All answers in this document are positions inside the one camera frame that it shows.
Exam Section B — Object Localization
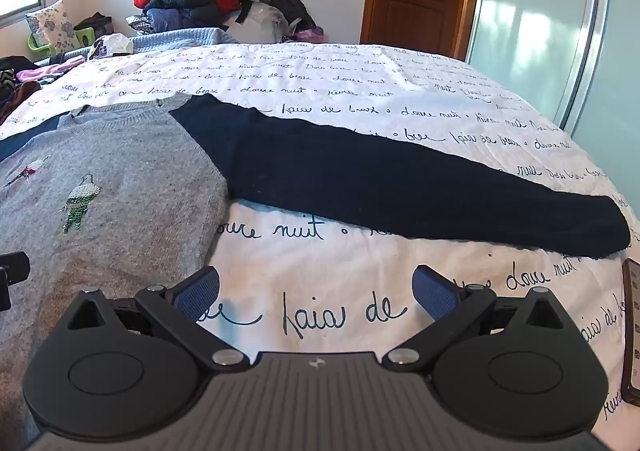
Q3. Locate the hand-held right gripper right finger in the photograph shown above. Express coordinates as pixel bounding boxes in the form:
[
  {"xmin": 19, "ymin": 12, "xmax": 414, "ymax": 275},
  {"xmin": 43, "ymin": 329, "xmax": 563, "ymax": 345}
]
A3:
[{"xmin": 382, "ymin": 265, "xmax": 566, "ymax": 372}]

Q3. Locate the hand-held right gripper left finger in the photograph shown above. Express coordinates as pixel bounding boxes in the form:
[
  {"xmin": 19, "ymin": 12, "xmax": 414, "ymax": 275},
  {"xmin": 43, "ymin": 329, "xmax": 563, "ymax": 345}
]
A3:
[{"xmin": 67, "ymin": 266, "xmax": 251, "ymax": 373}]

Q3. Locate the heap of dark striped clothes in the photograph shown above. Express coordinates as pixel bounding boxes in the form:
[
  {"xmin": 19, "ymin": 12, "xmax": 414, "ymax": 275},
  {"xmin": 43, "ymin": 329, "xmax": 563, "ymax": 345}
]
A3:
[{"xmin": 0, "ymin": 56, "xmax": 43, "ymax": 124}]

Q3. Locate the light blue knitted blanket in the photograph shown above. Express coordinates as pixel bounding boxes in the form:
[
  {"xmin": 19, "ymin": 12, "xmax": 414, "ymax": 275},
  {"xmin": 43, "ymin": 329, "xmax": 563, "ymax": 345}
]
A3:
[{"xmin": 87, "ymin": 27, "xmax": 240, "ymax": 57}]

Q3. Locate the white script-printed bed cover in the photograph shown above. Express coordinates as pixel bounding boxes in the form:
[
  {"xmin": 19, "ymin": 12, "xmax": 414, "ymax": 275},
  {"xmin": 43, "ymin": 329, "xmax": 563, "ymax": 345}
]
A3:
[{"xmin": 0, "ymin": 41, "xmax": 640, "ymax": 451}]

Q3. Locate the white plastic bag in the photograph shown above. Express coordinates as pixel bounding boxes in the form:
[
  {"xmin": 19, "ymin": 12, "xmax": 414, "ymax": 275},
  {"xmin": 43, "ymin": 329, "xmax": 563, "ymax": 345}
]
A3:
[{"xmin": 89, "ymin": 32, "xmax": 135, "ymax": 59}]

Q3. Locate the floral pillow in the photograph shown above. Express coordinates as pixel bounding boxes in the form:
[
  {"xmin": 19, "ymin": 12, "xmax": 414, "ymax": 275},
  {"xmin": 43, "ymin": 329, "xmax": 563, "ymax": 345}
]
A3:
[{"xmin": 25, "ymin": 0, "xmax": 78, "ymax": 54}]

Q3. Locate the glass sliding wardrobe door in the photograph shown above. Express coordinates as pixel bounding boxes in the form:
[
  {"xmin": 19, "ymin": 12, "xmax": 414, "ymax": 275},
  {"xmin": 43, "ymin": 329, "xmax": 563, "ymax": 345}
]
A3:
[{"xmin": 465, "ymin": 0, "xmax": 640, "ymax": 212}]

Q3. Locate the pink cloth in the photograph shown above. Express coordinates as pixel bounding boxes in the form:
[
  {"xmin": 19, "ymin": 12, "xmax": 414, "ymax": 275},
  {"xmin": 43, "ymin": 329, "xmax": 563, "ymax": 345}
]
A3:
[{"xmin": 16, "ymin": 55, "xmax": 86, "ymax": 84}]

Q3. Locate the green plastic chair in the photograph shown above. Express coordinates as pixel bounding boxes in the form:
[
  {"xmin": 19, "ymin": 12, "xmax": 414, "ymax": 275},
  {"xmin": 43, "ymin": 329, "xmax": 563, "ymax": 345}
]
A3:
[{"xmin": 27, "ymin": 26, "xmax": 96, "ymax": 54}]

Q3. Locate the grey and navy sweater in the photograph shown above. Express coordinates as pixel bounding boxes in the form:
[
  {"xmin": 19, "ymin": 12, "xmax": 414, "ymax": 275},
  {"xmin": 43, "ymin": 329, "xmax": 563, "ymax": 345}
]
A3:
[{"xmin": 0, "ymin": 94, "xmax": 632, "ymax": 437}]

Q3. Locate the dark bag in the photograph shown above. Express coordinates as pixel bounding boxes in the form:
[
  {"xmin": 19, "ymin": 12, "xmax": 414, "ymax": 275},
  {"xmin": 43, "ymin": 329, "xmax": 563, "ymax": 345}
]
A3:
[{"xmin": 74, "ymin": 12, "xmax": 115, "ymax": 39}]

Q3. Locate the black smartphone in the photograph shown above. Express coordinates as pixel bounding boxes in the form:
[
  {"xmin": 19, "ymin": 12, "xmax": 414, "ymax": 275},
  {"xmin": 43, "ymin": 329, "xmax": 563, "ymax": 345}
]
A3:
[{"xmin": 620, "ymin": 258, "xmax": 640, "ymax": 407}]

